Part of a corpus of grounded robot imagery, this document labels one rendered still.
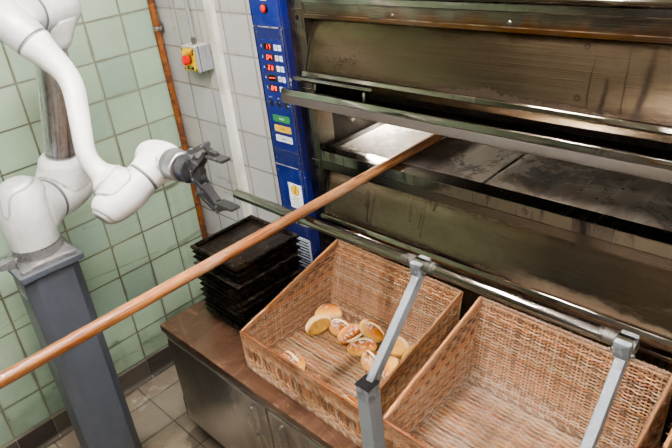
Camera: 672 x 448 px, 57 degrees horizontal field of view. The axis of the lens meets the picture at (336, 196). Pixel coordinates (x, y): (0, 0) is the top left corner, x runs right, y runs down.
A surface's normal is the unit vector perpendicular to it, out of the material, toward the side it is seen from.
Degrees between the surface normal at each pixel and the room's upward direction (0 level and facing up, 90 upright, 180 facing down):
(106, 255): 90
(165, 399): 0
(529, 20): 90
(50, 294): 90
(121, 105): 90
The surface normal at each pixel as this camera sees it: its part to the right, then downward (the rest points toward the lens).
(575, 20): -0.69, 0.38
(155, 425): -0.11, -0.89
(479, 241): -0.69, 0.06
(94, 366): 0.69, 0.25
